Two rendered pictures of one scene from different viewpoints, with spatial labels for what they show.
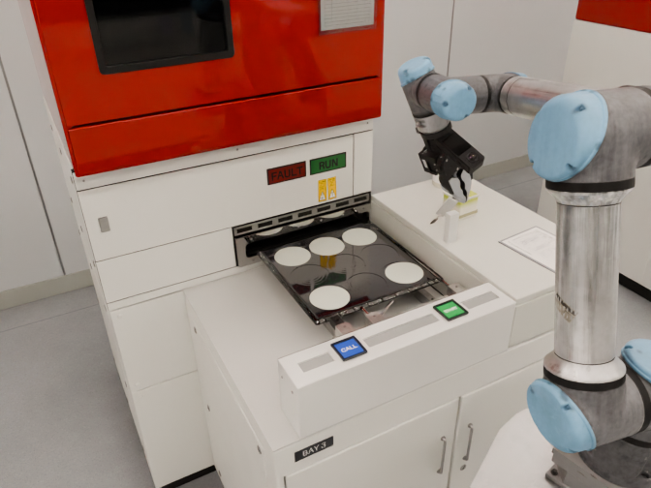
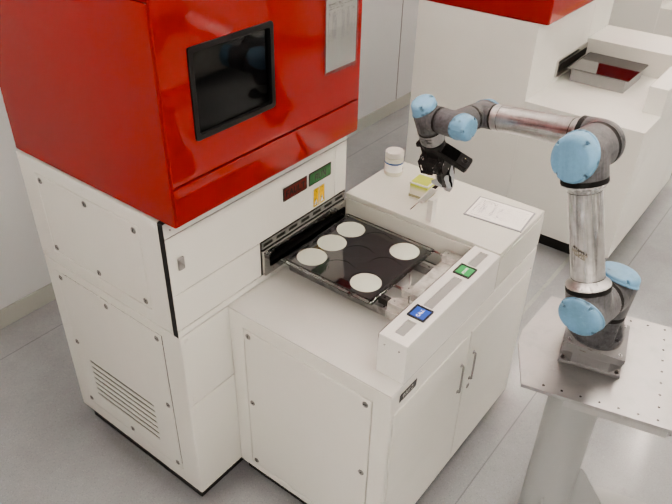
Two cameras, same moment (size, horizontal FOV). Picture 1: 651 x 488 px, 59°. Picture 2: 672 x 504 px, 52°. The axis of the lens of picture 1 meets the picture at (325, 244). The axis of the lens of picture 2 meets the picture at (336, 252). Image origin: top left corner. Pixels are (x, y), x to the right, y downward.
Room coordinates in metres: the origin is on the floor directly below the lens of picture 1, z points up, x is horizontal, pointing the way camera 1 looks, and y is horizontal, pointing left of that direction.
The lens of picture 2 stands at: (-0.34, 0.82, 2.20)
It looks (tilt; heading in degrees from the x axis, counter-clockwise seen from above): 35 degrees down; 334
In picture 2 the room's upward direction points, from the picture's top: 1 degrees clockwise
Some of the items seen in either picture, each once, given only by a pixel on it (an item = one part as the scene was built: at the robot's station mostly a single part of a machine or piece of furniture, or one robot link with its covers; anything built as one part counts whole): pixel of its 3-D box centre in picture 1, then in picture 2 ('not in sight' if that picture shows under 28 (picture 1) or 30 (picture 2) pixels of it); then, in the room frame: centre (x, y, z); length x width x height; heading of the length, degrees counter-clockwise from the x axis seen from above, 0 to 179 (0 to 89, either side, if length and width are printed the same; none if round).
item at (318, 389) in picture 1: (401, 353); (441, 309); (0.96, -0.16, 0.89); 0.55 x 0.09 x 0.14; 117
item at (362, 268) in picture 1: (345, 264); (357, 254); (1.31, -0.05, 0.90); 0.34 x 0.34 x 0.01; 27
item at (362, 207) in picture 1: (306, 233); (306, 235); (1.49, 0.06, 0.89); 0.44 x 0.02 x 0.10; 117
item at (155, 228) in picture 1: (244, 207); (267, 224); (1.43, 0.22, 1.02); 0.82 x 0.03 x 0.40; 117
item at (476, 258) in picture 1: (480, 245); (441, 218); (1.41, -0.44, 0.89); 0.62 x 0.35 x 0.14; 27
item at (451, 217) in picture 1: (448, 216); (427, 201); (1.33, -0.32, 1.03); 0.06 x 0.04 x 0.13; 27
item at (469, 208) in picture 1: (459, 202); (422, 188); (1.47, -0.38, 1.00); 0.07 x 0.07 x 0.07; 31
